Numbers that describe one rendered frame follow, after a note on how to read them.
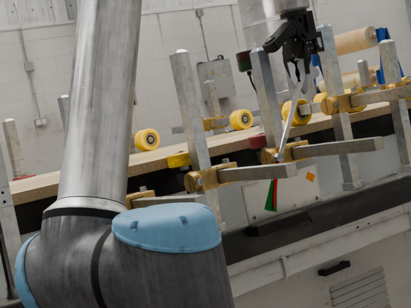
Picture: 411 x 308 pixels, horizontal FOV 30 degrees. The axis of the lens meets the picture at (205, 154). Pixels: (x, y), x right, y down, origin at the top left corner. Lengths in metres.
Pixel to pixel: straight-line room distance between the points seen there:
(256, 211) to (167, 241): 0.92
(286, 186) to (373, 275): 0.71
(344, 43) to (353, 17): 2.90
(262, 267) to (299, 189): 0.23
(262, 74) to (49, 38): 7.64
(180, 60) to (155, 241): 0.88
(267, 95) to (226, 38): 8.71
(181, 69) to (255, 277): 0.56
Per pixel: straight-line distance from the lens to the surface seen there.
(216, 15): 10.69
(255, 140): 2.10
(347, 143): 1.88
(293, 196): 2.03
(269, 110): 2.00
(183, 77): 1.86
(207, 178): 1.86
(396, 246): 2.70
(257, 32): 6.01
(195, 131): 1.86
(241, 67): 2.05
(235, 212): 2.19
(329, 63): 2.18
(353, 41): 9.22
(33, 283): 1.21
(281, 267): 2.04
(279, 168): 1.69
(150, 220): 1.05
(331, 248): 2.17
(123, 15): 1.33
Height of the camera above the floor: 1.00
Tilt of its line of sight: 3 degrees down
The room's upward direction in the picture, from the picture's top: 11 degrees counter-clockwise
